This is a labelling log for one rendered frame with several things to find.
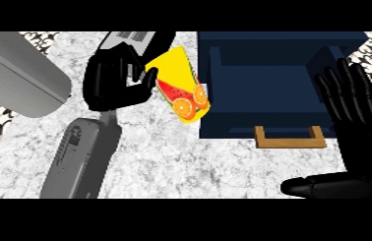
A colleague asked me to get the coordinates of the wooden drawer handle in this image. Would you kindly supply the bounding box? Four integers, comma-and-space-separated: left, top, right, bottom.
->
253, 125, 327, 150

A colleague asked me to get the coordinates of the rounded grey appliance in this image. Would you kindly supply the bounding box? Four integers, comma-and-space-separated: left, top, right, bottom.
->
0, 31, 74, 119

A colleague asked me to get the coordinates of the yellow fruit print cup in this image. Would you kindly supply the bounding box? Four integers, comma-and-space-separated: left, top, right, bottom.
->
144, 45, 213, 124

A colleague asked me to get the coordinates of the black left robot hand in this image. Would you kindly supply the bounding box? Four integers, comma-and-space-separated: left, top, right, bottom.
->
82, 42, 160, 113

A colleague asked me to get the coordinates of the grey and black appliance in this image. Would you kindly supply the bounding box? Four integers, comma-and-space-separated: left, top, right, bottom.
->
98, 30, 178, 68

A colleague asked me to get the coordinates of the navy blue drawer front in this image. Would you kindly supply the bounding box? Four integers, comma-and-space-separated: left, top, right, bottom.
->
198, 111, 337, 140

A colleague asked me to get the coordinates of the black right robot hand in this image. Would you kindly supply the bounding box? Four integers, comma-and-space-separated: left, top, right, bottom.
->
279, 57, 372, 200

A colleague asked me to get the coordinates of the navy blue drawer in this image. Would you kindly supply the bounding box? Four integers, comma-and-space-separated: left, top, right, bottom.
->
198, 111, 337, 140
197, 30, 371, 140

